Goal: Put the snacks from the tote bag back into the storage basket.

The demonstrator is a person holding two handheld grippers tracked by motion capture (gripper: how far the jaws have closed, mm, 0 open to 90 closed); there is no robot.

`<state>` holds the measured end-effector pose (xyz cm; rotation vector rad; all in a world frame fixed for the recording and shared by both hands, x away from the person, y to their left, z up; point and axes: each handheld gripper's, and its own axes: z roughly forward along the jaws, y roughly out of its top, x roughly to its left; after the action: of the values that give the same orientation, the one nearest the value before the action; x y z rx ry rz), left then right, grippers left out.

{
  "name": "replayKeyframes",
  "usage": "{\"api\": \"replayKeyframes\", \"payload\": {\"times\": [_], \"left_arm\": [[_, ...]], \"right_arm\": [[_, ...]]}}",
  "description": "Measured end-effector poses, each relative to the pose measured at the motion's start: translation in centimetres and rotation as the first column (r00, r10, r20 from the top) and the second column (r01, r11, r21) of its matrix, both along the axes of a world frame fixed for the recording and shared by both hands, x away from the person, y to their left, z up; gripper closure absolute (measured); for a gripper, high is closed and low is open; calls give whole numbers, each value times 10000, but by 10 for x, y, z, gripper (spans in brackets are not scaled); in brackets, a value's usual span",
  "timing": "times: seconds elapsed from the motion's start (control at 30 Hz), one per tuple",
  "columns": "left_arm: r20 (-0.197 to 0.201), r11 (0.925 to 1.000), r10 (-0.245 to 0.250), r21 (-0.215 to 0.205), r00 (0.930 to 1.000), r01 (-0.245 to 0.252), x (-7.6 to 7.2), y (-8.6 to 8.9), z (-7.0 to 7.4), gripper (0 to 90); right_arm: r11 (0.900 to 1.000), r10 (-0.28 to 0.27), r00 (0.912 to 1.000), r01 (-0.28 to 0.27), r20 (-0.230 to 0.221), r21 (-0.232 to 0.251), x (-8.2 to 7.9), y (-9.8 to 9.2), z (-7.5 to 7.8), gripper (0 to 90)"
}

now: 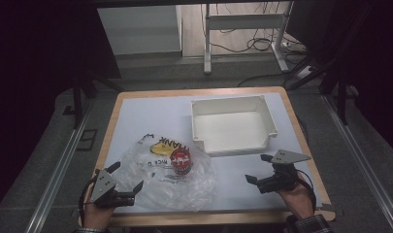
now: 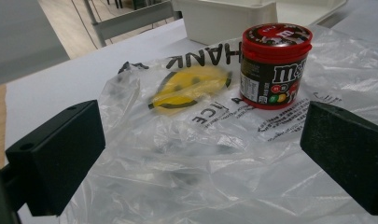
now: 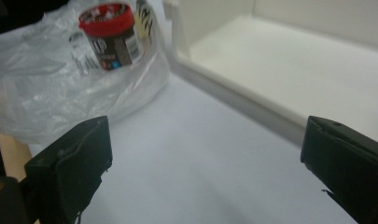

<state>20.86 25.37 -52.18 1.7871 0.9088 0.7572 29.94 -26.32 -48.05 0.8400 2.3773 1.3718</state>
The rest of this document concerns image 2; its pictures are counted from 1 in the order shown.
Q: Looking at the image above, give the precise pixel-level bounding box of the thin black cable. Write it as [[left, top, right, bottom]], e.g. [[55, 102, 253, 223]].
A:
[[70, 0, 100, 50]]

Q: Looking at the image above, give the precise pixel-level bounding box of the grey metal stand frame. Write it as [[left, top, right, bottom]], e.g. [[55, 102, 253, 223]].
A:
[[83, 0, 183, 49]]

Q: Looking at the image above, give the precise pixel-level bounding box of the clear printed plastic bag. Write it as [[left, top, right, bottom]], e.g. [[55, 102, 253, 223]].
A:
[[57, 24, 378, 224]]

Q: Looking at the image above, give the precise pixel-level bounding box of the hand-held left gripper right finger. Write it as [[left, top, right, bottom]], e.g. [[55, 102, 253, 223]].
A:
[[300, 100, 378, 217]]

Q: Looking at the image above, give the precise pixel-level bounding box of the white plastic bin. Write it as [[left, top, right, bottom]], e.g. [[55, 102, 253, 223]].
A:
[[171, 0, 348, 46]]

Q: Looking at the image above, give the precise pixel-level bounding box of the red-lidded candy jar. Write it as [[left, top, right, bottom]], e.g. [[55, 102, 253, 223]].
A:
[[239, 22, 314, 111]]

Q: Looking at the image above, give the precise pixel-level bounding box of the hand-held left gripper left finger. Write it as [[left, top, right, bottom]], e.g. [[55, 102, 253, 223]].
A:
[[5, 99, 106, 217]]

